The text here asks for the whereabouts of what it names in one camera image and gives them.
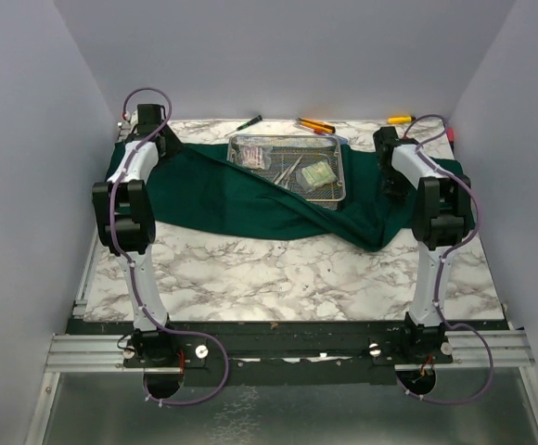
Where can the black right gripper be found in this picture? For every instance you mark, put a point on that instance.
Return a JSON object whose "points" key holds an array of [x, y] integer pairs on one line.
{"points": [[399, 192]]}

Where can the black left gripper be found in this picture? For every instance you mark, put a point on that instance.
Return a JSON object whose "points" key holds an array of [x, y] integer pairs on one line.
{"points": [[170, 140]]}

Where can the dark green surgical drape cloth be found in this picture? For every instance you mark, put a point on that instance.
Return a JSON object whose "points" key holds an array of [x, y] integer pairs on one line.
{"points": [[199, 189]]}

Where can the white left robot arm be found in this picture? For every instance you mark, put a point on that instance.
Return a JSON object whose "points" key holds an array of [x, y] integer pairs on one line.
{"points": [[126, 226]]}

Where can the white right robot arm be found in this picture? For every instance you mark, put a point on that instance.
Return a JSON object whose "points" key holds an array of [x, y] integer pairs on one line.
{"points": [[440, 221]]}

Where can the metal mesh instrument tray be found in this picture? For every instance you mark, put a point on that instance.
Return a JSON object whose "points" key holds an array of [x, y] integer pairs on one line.
{"points": [[285, 149]]}

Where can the pink packet in tray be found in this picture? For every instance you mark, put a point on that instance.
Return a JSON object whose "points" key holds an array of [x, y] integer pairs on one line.
{"points": [[253, 157]]}

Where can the green gauze packet in tray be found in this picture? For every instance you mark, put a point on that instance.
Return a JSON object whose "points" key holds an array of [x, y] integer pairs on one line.
{"points": [[317, 175]]}

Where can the green black screwdriver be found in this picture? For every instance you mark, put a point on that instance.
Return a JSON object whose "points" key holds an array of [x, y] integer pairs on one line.
{"points": [[247, 124]]}

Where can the steel tweezers in tray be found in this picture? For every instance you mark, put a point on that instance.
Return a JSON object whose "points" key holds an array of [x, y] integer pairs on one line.
{"points": [[283, 178]]}

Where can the steel forceps in tray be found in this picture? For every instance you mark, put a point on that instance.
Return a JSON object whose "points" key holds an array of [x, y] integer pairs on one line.
{"points": [[294, 164]]}

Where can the yellow handled screwdriver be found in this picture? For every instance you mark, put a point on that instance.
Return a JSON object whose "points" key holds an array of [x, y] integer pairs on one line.
{"points": [[399, 120]]}

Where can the blue handled screwdriver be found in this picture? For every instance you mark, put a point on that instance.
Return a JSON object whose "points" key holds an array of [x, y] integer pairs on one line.
{"points": [[342, 140]]}

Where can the aluminium front rail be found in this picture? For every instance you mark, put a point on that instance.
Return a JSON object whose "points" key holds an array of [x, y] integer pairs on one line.
{"points": [[106, 354]]}

